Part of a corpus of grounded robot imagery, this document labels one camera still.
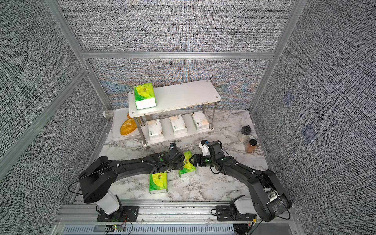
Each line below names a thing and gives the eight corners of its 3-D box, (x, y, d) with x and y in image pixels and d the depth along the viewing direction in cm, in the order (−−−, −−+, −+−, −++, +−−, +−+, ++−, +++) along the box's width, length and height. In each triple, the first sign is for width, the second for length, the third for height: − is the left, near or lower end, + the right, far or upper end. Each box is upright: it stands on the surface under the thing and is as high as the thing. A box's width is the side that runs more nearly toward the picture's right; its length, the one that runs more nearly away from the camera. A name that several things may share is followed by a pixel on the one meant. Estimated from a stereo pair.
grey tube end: (102, 118, 117) (100, 116, 115) (105, 111, 121) (104, 109, 119) (111, 118, 117) (110, 116, 115) (114, 111, 121) (113, 109, 119)
